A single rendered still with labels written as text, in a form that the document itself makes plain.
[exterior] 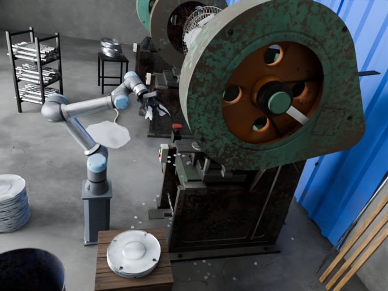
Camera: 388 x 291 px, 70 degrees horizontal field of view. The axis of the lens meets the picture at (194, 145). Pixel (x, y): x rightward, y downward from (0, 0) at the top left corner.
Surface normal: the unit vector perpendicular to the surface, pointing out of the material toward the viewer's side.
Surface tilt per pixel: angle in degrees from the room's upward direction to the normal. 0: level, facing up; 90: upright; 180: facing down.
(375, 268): 90
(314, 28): 90
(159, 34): 90
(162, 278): 0
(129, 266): 0
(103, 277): 0
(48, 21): 90
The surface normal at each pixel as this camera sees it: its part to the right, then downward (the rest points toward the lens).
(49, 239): 0.17, -0.85
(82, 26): 0.22, 0.52
